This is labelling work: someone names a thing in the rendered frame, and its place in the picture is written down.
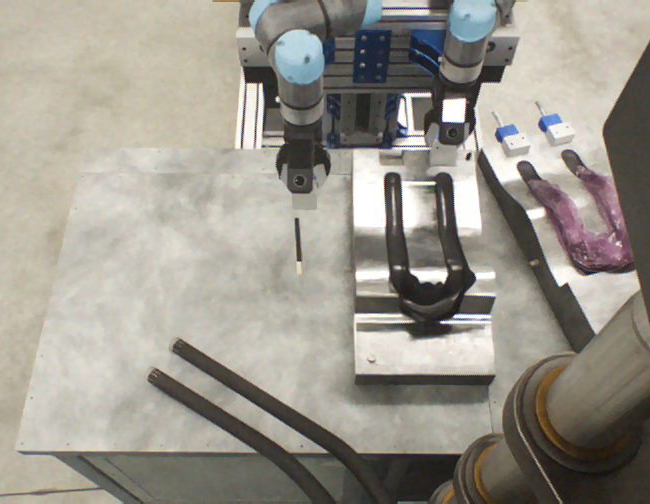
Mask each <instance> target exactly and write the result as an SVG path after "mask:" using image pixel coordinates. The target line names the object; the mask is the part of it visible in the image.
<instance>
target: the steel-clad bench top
mask: <svg viewBox="0 0 650 504"><path fill-rule="evenodd" d="M278 152H279V149H249V148H86V147H85V148H84V152H83V156H82V161H81V166H80V170H79V174H78V179H77V183H76V187H75V192H74V196H73V200H72V205H71V210H70V214H68V219H67V223H66V227H65V232H64V236H63V240H62V245H61V249H60V253H59V259H58V263H57V267H56V272H55V276H54V280H53V285H52V289H51V293H50V298H49V302H48V307H47V312H46V316H45V320H44V325H43V329H42V333H41V338H40V342H39V346H38V351H37V356H36V360H35V365H34V369H33V373H32V378H31V382H30V386H29V391H28V395H27V399H26V405H24V409H23V413H22V418H21V422H20V426H19V431H18V435H17V439H16V444H15V449H14V451H44V452H172V453H258V451H256V450H254V449H253V448H251V447H250V446H248V445H247V444H245V443H244V442H242V441H240V440H239V439H237V438H236V437H234V436H233V435H231V434H229V433H228V432H226V431H225V430H223V429H222V428H220V427H218V426H217V425H215V424H213V423H211V422H210V421H208V420H207V419H205V418H203V417H202V416H200V415H199V414H197V413H196V412H194V411H192V410H191V409H189V408H188V407H186V406H185V405H183V404H182V402H180V401H178V400H177V399H175V398H174V397H172V396H171V395H169V394H167V393H165V392H163V391H162V390H160V389H159V388H157V387H156V386H154V385H152V384H151V383H149V382H148V381H146V380H145V379H144V373H145V371H146V370H147V369H148V368H149V367H152V366H153V367H155V368H156V369H158V370H160V371H161V372H163V373H166V374H167V375H169V376H170V377H172V378H174V379H175V380H177V381H178V382H180V383H182V384H183V385H185V386H186V387H188V388H190V389H191V390H193V391H195V392H196V393H198V394H199V395H201V396H203V397H204V398H206V399H207V400H209V401H211V402H212V403H215V405H216V406H218V407H220V408H221V409H223V410H224V411H226V412H228V413H229V414H231V415H232V416H234V417H236V418H237V419H239V420H240V421H242V422H244V423H245V424H247V425H248V426H250V427H252V428H253V429H255V430H256V431H258V432H260V433H261V434H264V435H265V436H267V437H269V438H270V439H272V440H273V441H275V442H276V443H278V444H279V445H280V446H282V447H283V448H284V449H286V450H287V451H288V453H289V452H300V454H330V452H329V451H327V450H326V449H324V448H323V447H321V446H320V445H318V444H317V443H315V442H314V441H311V440H309V439H308V438H306V437H305V436H303V435H302V434H300V433H298V432H297V431H295V430H294V429H292V428H291V427H289V426H287V425H286V424H284V423H283V422H281V421H280V420H278V419H277V418H275V417H273V416H272V415H270V414H269V413H267V412H266V411H264V410H261V409H260V408H258V407H257V406H255V405H254V403H252V402H251V401H249V400H247V399H246V398H244V397H243V396H241V395H240V394H238V393H236V392H235V391H233V390H232V389H230V388H229V387H227V386H225V385H224V384H222V383H221V382H219V381H218V380H216V379H215V378H212V377H210V376H209V375H207V374H206V373H204V372H203V371H201V370H199V369H198V368H196V367H195V366H193V365H192V364H190V363H188V362H187V361H185V360H184V359H182V358H181V357H179V356H178V354H176V353H174V352H173V351H171V350H170V349H169V344H170V342H171V340H172V339H174V338H175V337H179V338H180V339H182V340H184V341H185V342H187V343H188V344H190V345H192V346H193V347H195V348H197V349H198V350H200V351H201V352H203V353H205V354H206V356H208V357H209V358H211V359H214V360H215V361H217V362H219V363H220V364H222V365H223V366H225V367H227V368H228V369H230V370H231V371H233V372H235V373H236V374H238V375H239V376H241V377H243V378H244V379H246V380H248V381H249V382H251V383H252V384H254V385H256V386H257V387H259V388H260V389H262V390H265V391H266V392H268V393H269V394H271V395H273V396H274V397H276V398H278V399H279V400H281V401H282V402H284V403H286V404H287V406H289V407H290V408H292V409H294V410H295V411H297V412H298V413H300V414H302V415H303V416H305V417H307V418H308V419H310V420H311V421H314V422H316V423H317V424H319V425H320V426H322V427H324V428H325V429H327V430H329V431H330V432H332V433H333V434H335V435H336V436H338V437H339V438H341V439H342V440H343V441H344V442H346V443H347V444H348V445H349V446H351V447H352V448H353V449H354V450H355V451H356V452H357V454H428V455H463V454H464V453H465V450H466V449H467V448H468V446H469V445H470V444H471V443H472V442H474V441H475V440H476V439H477V438H479V437H481V436H484V435H486V434H488V433H496V432H503V430H502V410H503V406H504V402H505V399H506V396H507V394H509V393H510V391H511V390H512V388H513V387H514V385H515V384H516V383H517V381H518V380H519V379H520V377H521V376H522V375H523V373H524V372H525V371H526V369H527V368H529V367H530V366H531V365H532V364H534V363H535V362H536V361H537V360H539V359H542V358H544V357H547V356H549V355H551V353H558V354H559V352H568V351H570V352H574V350H573V348H572V346H571V344H570V342H569V340H568V338H567V336H566V334H565V332H564V330H563V328H562V326H561V324H560V322H559V320H558V318H556V316H555V314H554V313H553V311H552V309H551V307H550V304H549V302H548V300H547V298H546V296H545V294H544V292H543V290H542V288H541V286H540V284H539V282H538V280H537V278H536V276H535V274H534V273H533V271H532V269H531V268H530V267H529V266H528V261H527V259H526V257H525V254H524V252H523V250H522V248H521V246H520V244H519V242H518V240H517V238H516V236H515V234H514V232H513V231H512V229H511V227H509V225H508V223H507V221H506V219H505V217H504V215H503V213H502V211H501V209H500V206H499V204H498V202H497V200H496V198H495V196H494V194H493V192H492V191H491V189H490V187H489V185H488V183H487V181H486V179H485V177H484V175H483V173H482V171H481V169H480V167H479V165H478V163H477V161H478V158H479V154H480V150H473V156H474V165H475V173H476V181H477V192H478V201H479V211H480V220H481V228H482V234H483V238H484V241H485V244H486V247H487V250H488V252H489V255H490V259H491V262H492V266H493V270H494V276H495V284H496V294H497V295H496V299H495V301H494V304H493V307H492V310H491V313H490V328H491V336H492V344H493V352H494V361H495V370H496V376H495V377H494V379H493V381H492V382H491V384H490V385H386V384H354V345H353V274H352V273H349V272H344V267H349V266H352V202H351V167H352V149H327V152H328V153H330V157H331V169H330V173H329V176H328V179H327V181H326V183H325V185H324V186H323V187H322V188H318V187H317V192H318V198H317V210H292V199H291V192H290V191H289V190H288V188H287V187H286V186H285V184H284V183H283V182H282V180H279V174H278V171H277V169H276V155H277V153H278ZM340 172H341V175H340ZM294 218H299V231H300V248H301V266H302V274H300V275H298V274H297V260H296V241H295V223H294ZM487 391H488V392H487ZM488 400H489V401H488ZM490 418H491V419H490ZM491 427H492V428H491Z"/></svg>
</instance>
